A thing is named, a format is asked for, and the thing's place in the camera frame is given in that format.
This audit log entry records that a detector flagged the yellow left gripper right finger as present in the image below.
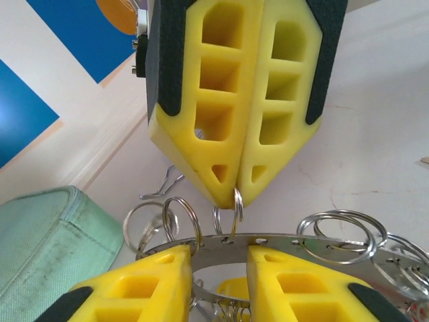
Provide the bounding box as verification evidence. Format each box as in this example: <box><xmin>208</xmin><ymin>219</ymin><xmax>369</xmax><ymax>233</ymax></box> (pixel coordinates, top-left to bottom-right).
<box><xmin>246</xmin><ymin>246</ymin><xmax>414</xmax><ymax>322</ymax></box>

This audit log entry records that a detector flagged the mint green zip case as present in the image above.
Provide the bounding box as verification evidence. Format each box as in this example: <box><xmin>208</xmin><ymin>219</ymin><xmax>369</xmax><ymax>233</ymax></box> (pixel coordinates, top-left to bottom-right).
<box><xmin>0</xmin><ymin>185</ymin><xmax>125</xmax><ymax>307</ymax></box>

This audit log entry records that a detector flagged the yellow plastic key tag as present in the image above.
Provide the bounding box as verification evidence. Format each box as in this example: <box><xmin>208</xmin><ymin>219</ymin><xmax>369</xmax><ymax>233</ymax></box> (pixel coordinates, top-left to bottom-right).
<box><xmin>217</xmin><ymin>276</ymin><xmax>251</xmax><ymax>301</ymax></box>

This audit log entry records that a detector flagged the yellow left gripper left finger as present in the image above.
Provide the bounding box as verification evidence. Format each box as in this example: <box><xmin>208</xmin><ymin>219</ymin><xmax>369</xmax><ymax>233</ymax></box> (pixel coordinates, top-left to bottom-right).
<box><xmin>33</xmin><ymin>244</ymin><xmax>194</xmax><ymax>322</ymax></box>

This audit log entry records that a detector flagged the metal key organizer disc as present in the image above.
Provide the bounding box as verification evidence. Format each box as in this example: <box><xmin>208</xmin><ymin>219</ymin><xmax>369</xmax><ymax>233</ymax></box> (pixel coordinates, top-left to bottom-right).
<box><xmin>122</xmin><ymin>196</ymin><xmax>429</xmax><ymax>322</ymax></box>

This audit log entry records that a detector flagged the small metal split ring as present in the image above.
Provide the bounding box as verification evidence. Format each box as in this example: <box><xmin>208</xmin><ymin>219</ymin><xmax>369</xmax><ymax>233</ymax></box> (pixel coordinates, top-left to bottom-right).
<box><xmin>229</xmin><ymin>186</ymin><xmax>245</xmax><ymax>244</ymax></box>

